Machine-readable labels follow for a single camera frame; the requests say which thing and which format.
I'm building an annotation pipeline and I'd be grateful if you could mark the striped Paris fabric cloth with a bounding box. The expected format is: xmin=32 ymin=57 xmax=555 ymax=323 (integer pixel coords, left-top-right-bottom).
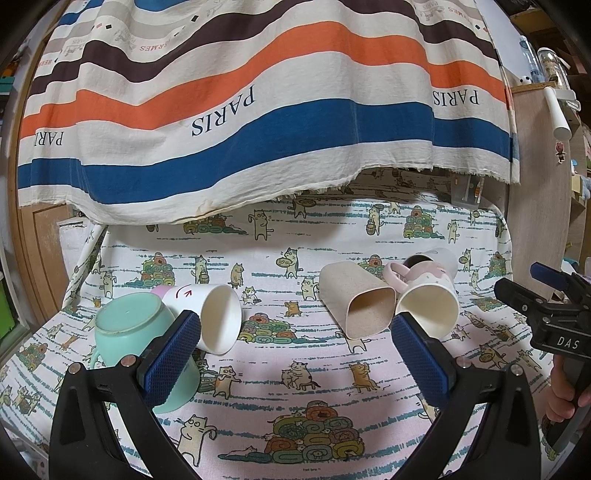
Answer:
xmin=16 ymin=1 xmax=520 ymax=225

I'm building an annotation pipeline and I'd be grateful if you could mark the white grey ceramic cup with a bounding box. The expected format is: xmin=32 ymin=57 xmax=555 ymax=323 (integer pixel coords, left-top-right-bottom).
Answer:
xmin=404 ymin=248 xmax=458 ymax=280

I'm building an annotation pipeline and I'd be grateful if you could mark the cat print bed sheet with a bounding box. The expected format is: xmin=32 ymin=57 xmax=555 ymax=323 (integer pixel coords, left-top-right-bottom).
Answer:
xmin=1 ymin=172 xmax=552 ymax=479

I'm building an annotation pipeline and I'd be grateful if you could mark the mint green plastic cup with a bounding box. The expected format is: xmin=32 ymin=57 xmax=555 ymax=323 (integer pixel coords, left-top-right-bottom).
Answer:
xmin=89 ymin=292 xmax=200 ymax=414

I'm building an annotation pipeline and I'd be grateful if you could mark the wooden cabinet side panel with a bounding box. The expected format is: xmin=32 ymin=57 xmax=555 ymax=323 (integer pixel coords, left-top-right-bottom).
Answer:
xmin=507 ymin=85 xmax=571 ymax=299

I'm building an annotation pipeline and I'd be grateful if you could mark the clear glass jar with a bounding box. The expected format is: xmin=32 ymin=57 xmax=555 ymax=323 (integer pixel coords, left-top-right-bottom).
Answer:
xmin=532 ymin=47 xmax=581 ymax=112

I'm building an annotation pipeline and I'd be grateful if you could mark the beige square tumbler cup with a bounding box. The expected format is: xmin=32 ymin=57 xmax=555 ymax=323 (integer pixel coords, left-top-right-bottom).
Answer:
xmin=320 ymin=261 xmax=396 ymax=340

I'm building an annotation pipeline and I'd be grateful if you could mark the pink white handled mug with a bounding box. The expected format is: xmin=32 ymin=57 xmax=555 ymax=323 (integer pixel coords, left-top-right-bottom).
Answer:
xmin=383 ymin=260 xmax=460 ymax=339

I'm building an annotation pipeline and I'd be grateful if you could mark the white cylinder handle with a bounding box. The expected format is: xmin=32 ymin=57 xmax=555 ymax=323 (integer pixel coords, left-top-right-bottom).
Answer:
xmin=543 ymin=87 xmax=572 ymax=142

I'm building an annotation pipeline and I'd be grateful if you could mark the person's hand on gripper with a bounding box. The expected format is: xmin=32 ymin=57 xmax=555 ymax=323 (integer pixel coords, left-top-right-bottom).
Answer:
xmin=545 ymin=355 xmax=591 ymax=423

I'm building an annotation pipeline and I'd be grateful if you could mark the white cup pink base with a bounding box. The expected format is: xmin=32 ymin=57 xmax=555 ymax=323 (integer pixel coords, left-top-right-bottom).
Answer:
xmin=151 ymin=284 xmax=242 ymax=355

